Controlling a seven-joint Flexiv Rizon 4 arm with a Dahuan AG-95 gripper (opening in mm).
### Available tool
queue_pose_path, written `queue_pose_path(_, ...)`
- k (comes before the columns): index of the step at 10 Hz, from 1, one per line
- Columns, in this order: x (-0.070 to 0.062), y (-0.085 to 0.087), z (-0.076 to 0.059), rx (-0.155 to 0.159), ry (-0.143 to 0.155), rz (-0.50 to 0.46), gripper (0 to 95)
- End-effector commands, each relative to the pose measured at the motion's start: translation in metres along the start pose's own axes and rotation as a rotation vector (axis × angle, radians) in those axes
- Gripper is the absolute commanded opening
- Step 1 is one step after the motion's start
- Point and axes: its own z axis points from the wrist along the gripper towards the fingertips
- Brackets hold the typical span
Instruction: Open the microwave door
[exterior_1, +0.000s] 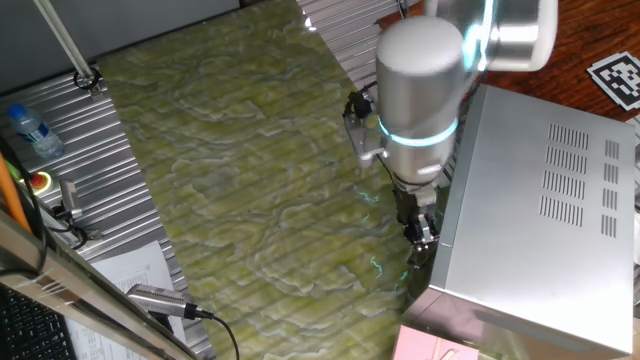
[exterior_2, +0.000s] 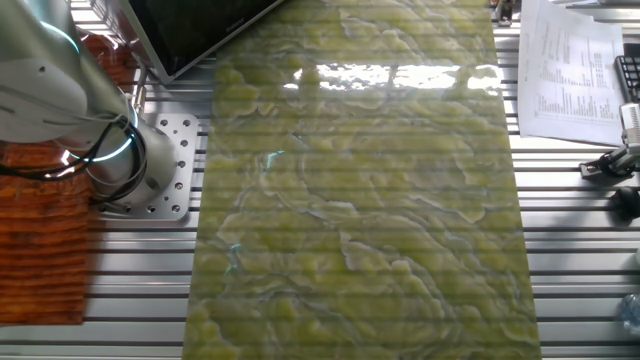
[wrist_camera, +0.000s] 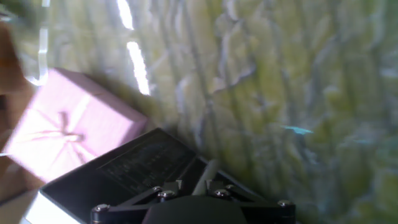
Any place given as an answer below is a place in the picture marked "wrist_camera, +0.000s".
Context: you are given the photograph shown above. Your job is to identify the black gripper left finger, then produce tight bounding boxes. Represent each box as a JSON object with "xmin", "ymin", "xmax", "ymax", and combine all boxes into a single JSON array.
[{"xmin": 90, "ymin": 180, "xmax": 184, "ymax": 224}]

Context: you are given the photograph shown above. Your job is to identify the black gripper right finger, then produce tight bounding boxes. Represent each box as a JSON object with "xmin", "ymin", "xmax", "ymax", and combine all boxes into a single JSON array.
[{"xmin": 205, "ymin": 180, "xmax": 296, "ymax": 224}]

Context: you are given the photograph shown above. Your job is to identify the black monitor screen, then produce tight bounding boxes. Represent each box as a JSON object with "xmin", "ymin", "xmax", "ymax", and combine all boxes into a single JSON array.
[{"xmin": 180, "ymin": 155, "xmax": 265, "ymax": 203}]

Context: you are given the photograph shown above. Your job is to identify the silver microwave body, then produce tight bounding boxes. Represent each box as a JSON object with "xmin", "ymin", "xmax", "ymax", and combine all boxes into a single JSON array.
[{"xmin": 23, "ymin": 127, "xmax": 200, "ymax": 224}]

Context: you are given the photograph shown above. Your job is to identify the pink gift box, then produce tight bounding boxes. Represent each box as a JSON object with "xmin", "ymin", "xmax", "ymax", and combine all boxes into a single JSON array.
[{"xmin": 1, "ymin": 68, "xmax": 149, "ymax": 184}]

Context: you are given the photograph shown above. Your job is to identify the green marble pattern mat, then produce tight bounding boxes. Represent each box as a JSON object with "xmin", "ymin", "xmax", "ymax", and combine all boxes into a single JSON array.
[{"xmin": 12, "ymin": 0, "xmax": 398, "ymax": 224}]

